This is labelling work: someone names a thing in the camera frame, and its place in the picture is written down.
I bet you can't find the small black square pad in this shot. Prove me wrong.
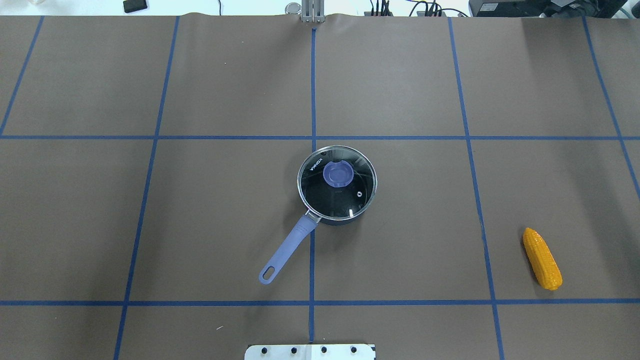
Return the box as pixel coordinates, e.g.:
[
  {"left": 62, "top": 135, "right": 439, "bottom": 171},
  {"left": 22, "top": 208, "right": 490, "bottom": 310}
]
[{"left": 122, "top": 0, "right": 148, "bottom": 14}]

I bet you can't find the glass pot lid purple knob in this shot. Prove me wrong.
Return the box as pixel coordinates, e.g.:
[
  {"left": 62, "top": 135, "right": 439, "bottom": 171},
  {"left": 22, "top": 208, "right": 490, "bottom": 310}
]
[{"left": 296, "top": 145, "right": 378, "bottom": 226}]

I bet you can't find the yellow corn cob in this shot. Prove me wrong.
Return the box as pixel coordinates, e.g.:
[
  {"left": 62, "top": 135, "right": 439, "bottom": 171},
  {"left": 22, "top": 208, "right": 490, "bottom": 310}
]
[{"left": 522, "top": 227, "right": 563, "bottom": 291}]

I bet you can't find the small metal cylinder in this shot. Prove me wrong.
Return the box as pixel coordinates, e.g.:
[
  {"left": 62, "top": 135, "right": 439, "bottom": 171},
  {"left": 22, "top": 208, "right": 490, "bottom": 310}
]
[{"left": 285, "top": 2, "right": 302, "bottom": 15}]

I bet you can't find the dark blue saucepan purple handle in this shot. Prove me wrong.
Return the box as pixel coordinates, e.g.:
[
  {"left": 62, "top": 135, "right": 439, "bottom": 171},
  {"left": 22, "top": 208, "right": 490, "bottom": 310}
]
[{"left": 258, "top": 145, "right": 378, "bottom": 286}]

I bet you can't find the aluminium frame post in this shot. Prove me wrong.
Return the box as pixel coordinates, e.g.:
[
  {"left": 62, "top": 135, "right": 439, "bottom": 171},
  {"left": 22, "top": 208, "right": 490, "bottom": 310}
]
[{"left": 301, "top": 0, "right": 326, "bottom": 24}]

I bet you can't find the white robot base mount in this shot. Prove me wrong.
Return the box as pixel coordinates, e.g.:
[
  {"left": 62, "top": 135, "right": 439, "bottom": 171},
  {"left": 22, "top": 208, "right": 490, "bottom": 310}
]
[{"left": 244, "top": 343, "right": 377, "bottom": 360}]

